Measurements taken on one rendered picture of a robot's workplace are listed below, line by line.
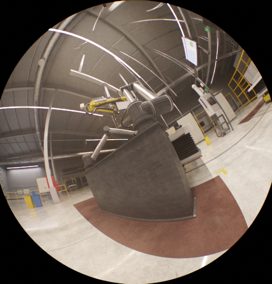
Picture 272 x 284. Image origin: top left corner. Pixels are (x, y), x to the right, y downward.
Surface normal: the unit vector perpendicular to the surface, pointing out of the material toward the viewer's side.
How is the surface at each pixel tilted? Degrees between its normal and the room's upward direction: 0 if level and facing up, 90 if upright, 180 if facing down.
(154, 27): 176
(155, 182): 90
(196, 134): 90
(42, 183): 90
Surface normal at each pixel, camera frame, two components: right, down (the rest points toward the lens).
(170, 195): -0.56, 0.03
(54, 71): 0.44, 0.88
